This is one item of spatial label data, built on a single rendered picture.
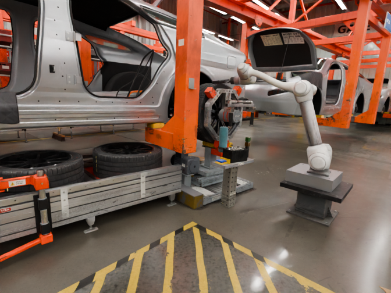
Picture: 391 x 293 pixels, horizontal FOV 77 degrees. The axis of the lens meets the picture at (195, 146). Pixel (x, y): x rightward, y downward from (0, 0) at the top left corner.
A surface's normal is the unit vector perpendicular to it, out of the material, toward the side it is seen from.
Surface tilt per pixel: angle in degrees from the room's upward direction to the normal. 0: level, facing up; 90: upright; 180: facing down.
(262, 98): 89
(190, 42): 90
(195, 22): 90
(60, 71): 90
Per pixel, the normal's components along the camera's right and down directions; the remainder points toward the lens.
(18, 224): 0.65, 0.18
